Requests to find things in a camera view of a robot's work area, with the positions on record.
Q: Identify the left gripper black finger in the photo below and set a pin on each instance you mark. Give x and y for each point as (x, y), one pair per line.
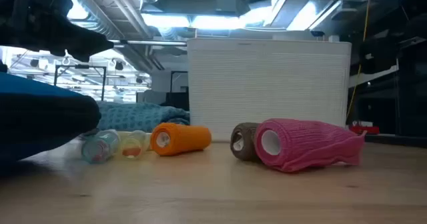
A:
(66, 39)

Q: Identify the light blue patterned cloth gown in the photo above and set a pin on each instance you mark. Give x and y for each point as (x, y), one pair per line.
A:
(140, 117)

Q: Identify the silver metal pipe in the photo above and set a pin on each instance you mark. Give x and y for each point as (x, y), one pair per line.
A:
(150, 43)

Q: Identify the clear teal pill bottle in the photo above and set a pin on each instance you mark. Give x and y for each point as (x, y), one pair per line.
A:
(103, 145)

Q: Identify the clear yellow pill bottle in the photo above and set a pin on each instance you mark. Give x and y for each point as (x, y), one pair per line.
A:
(133, 144)

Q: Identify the orange bandage roll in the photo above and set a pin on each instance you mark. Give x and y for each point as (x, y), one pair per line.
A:
(187, 139)

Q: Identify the brown bandage roll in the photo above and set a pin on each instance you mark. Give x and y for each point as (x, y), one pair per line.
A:
(245, 140)

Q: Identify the white box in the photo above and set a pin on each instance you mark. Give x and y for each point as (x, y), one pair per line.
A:
(267, 87)

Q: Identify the pink bandage roll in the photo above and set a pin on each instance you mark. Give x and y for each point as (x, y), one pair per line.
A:
(310, 144)

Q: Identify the red box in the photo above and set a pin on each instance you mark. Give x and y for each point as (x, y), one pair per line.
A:
(365, 130)

